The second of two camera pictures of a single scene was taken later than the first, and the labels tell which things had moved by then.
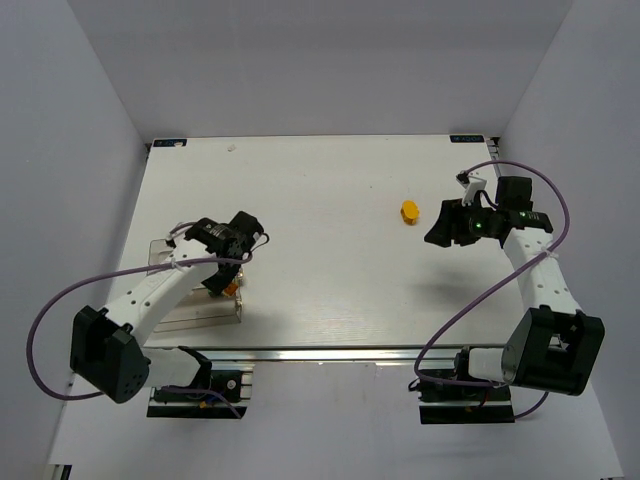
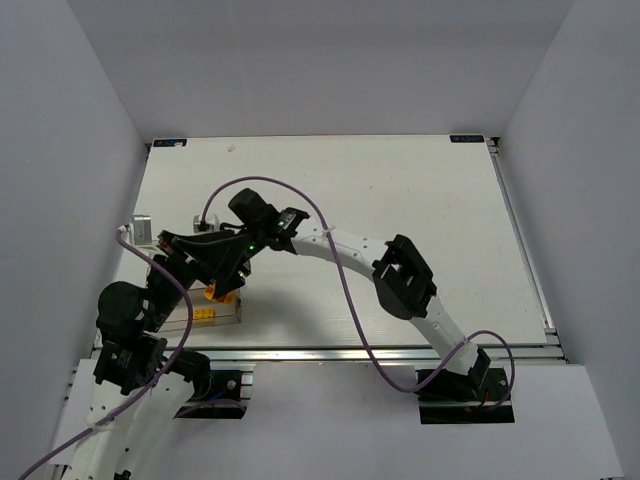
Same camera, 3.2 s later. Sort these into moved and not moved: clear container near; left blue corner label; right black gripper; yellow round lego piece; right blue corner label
Moved: right black gripper; yellow round lego piece
Not moved: right blue corner label; clear container near; left blue corner label
